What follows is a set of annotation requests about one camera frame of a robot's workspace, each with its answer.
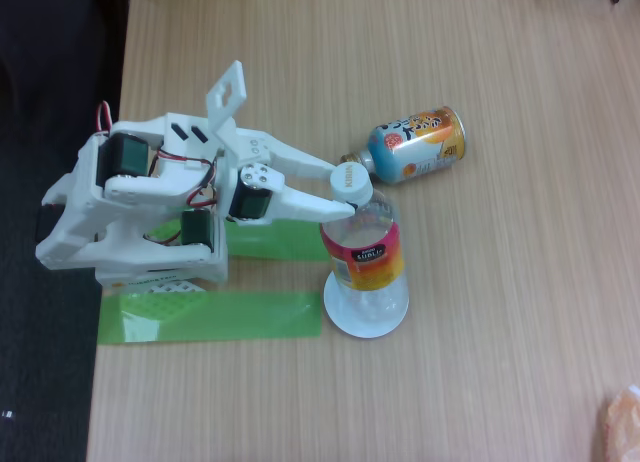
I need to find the clear plastic bottle pink-yellow label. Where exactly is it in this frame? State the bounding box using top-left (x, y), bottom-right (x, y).
top-left (319, 161), bottom-right (410, 331)

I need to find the blue orange aluminium bottle can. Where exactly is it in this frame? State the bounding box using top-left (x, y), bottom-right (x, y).
top-left (340, 105), bottom-right (467, 186)

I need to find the short green tape strip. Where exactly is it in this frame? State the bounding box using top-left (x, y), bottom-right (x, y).
top-left (144, 217), bottom-right (334, 262)

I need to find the long green tape strip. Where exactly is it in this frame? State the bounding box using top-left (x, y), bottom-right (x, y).
top-left (97, 290), bottom-right (323, 347)

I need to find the small white round plate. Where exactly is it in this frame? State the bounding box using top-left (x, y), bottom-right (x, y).
top-left (322, 270), bottom-right (411, 340)

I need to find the orange plastic bag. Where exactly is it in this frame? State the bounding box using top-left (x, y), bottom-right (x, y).
top-left (594, 384), bottom-right (640, 462)

